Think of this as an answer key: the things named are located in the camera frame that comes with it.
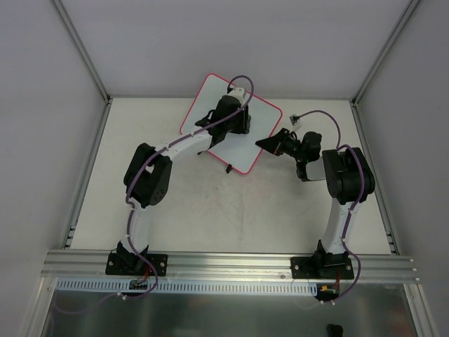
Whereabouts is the pink-framed whiteboard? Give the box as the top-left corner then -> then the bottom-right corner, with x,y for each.
180,73 -> 283,174

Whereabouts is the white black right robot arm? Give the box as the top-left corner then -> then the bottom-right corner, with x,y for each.
116,87 -> 250,265

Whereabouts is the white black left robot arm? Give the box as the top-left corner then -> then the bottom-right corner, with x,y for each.
255,128 -> 375,265

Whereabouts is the black object bottom edge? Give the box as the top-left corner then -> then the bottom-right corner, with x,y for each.
327,324 -> 344,337

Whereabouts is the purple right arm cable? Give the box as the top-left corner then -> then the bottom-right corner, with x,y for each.
125,75 -> 255,253

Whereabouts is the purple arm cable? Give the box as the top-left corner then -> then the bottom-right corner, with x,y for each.
125,75 -> 255,253
300,110 -> 368,306

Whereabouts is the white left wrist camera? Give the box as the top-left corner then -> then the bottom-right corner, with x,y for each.
289,114 -> 302,128

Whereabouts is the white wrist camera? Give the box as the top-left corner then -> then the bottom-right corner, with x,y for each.
289,114 -> 302,128
227,87 -> 246,105

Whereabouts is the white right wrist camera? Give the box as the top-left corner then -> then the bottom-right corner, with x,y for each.
227,87 -> 246,105

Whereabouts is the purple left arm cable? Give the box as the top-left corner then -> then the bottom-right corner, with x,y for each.
300,110 -> 368,306

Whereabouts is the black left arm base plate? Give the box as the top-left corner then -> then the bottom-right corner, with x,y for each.
290,256 -> 354,280

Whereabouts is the right aluminium frame post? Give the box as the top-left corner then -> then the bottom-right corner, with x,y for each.
351,0 -> 422,106

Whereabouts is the aluminium frame post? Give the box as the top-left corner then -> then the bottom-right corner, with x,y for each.
50,0 -> 110,103
351,0 -> 422,106

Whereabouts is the left aluminium frame post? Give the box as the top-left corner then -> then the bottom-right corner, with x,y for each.
50,0 -> 110,103

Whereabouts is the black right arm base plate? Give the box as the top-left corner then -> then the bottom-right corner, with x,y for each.
105,252 -> 168,277

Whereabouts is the white slotted cable duct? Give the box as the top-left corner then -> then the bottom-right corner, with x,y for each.
55,278 -> 318,297

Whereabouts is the aluminium mounting rail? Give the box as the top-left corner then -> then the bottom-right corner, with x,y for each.
41,249 -> 421,284

